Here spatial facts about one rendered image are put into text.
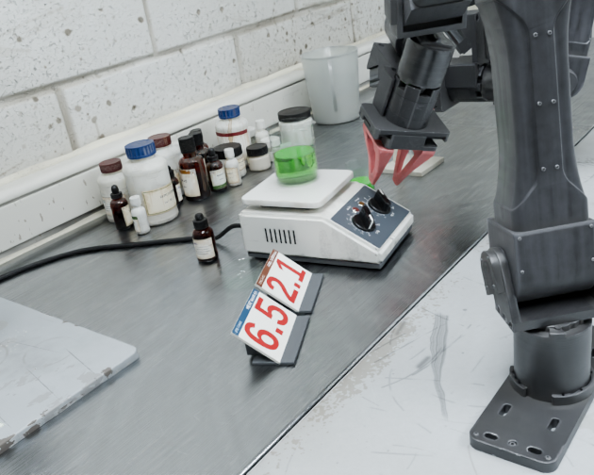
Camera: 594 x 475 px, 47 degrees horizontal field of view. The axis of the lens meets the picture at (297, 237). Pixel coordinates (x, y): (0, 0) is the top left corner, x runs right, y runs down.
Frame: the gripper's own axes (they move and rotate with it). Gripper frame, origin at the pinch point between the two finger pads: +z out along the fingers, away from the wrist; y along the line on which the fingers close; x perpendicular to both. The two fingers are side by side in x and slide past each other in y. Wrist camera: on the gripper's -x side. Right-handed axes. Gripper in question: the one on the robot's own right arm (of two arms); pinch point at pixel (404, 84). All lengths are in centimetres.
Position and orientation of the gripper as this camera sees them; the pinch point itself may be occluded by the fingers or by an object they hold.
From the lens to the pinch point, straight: 116.3
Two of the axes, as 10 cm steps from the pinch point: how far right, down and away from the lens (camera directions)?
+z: -7.7, -1.2, 6.3
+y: -6.1, 4.2, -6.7
